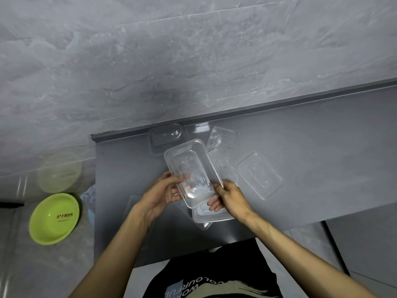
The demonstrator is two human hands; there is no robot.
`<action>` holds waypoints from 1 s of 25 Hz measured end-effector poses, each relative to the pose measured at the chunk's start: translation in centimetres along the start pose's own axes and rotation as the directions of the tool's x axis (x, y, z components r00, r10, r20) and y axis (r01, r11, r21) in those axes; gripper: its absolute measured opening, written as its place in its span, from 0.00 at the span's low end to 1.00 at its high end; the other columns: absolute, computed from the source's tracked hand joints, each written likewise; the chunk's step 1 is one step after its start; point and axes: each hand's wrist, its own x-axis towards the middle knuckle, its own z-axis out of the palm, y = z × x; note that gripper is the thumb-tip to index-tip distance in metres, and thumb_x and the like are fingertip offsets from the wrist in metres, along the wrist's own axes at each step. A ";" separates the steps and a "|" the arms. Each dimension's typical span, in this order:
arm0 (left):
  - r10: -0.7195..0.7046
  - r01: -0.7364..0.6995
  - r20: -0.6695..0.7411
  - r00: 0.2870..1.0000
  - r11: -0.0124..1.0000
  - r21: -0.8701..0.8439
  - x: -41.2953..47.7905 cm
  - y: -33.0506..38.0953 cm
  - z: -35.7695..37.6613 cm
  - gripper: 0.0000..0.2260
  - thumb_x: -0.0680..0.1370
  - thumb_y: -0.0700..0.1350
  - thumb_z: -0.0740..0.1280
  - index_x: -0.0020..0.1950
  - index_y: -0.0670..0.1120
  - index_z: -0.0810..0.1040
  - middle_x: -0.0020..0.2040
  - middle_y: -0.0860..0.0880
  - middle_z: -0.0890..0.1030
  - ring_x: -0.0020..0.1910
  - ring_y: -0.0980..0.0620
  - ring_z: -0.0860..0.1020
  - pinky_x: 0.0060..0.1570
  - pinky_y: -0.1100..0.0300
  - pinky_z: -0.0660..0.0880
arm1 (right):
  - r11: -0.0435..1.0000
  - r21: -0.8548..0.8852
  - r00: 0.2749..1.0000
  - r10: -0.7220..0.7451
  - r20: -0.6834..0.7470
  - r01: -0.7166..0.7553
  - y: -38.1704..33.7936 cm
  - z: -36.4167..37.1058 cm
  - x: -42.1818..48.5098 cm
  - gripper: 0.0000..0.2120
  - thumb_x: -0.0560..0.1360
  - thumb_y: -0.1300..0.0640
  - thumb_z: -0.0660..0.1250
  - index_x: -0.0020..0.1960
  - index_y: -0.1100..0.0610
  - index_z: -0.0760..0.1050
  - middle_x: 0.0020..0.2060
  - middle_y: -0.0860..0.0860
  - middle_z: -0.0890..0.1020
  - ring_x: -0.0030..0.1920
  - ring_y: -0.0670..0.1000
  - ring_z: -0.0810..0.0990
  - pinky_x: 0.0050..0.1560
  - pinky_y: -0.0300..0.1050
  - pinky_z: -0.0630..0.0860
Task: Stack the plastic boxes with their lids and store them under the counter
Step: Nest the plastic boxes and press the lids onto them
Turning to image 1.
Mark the person's left hand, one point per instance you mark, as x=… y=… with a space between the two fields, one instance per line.
x=155 y=198

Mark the person's right hand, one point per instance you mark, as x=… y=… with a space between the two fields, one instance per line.
x=234 y=201

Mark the person's right thumb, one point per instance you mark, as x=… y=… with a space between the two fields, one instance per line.
x=221 y=190

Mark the person's left thumb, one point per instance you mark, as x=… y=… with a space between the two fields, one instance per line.
x=177 y=179

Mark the clear plastic food container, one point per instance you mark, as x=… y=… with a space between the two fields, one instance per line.
x=201 y=218
x=192 y=164
x=166 y=138

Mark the person's right forearm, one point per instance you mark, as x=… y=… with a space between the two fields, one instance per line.
x=294 y=254

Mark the person's left forearm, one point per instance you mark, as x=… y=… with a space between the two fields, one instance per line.
x=118 y=254

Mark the clear plastic container lid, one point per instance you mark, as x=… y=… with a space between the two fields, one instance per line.
x=259 y=175
x=228 y=172
x=221 y=141

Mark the black printed shirt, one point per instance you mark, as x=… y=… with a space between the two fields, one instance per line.
x=214 y=276

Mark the light blue cloth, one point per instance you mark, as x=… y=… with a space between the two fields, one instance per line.
x=89 y=201

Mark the green plastic bowl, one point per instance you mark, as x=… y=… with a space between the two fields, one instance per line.
x=54 y=218

